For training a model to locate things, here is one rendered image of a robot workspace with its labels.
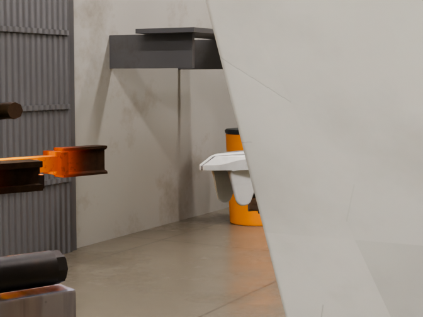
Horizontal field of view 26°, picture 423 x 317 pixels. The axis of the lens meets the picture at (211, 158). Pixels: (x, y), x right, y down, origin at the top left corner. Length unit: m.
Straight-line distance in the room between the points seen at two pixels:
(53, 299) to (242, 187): 0.36
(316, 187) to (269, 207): 0.04
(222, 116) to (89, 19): 1.96
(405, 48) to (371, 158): 0.07
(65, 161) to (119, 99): 4.93
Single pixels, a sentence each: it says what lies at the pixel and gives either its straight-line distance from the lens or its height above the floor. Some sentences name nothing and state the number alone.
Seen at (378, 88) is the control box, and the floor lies 1.09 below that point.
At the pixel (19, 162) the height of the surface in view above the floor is 1.01.
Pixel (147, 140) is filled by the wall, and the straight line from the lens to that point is 6.58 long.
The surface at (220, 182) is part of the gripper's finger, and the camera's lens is 1.10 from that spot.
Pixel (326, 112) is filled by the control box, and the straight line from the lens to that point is 0.50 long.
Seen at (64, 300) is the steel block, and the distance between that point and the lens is 0.80.
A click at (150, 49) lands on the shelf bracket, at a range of 6.01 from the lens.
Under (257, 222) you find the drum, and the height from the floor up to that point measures 0.03.
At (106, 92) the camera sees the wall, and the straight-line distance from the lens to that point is 6.15.
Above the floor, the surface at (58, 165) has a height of 0.97.
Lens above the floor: 1.10
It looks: 5 degrees down
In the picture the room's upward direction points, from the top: straight up
